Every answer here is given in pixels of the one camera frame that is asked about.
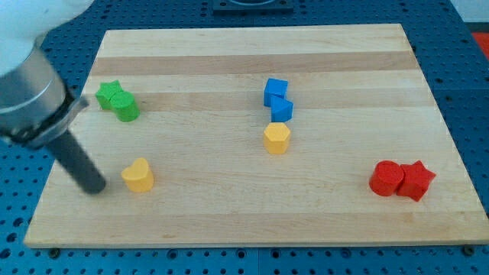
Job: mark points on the wooden board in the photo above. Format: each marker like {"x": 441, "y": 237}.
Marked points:
{"x": 359, "y": 97}

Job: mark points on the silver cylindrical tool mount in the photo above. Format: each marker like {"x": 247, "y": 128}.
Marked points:
{"x": 37, "y": 107}

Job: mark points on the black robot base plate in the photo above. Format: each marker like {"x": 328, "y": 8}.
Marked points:
{"x": 221, "y": 7}

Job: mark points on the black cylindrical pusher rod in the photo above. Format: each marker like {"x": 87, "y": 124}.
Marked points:
{"x": 72, "y": 157}

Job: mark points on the blue cube block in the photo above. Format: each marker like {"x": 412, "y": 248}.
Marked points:
{"x": 274, "y": 87}

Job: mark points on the red cylinder block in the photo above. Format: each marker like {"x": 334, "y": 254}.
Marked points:
{"x": 386, "y": 178}

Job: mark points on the yellow hexagon block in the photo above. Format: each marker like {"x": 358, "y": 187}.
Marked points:
{"x": 276, "y": 138}

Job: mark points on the yellow heart block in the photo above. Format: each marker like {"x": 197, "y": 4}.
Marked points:
{"x": 138, "y": 177}

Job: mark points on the green cylinder block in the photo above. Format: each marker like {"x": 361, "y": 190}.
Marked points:
{"x": 124, "y": 105}

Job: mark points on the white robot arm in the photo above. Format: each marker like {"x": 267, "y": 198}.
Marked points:
{"x": 23, "y": 22}

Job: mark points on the green star block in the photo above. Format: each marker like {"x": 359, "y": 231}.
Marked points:
{"x": 105, "y": 93}

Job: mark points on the blue wedge block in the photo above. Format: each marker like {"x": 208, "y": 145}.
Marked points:
{"x": 281, "y": 110}

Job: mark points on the red star block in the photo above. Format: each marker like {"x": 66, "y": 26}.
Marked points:
{"x": 416, "y": 181}

